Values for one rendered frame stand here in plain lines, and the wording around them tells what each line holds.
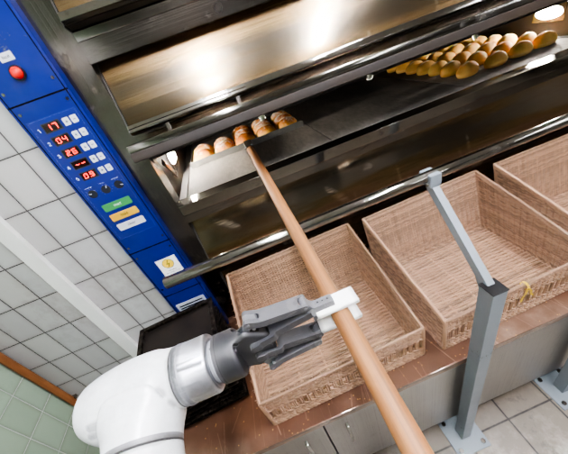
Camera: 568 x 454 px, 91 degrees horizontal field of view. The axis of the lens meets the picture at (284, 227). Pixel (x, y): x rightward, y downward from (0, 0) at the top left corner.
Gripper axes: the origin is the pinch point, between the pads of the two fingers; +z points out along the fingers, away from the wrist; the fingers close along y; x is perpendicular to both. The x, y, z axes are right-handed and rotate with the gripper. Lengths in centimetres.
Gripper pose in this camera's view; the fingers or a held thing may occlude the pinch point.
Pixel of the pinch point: (337, 309)
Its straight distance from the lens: 47.0
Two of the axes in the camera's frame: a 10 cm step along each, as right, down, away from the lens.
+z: 9.3, -3.7, 0.5
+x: 2.5, 5.1, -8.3
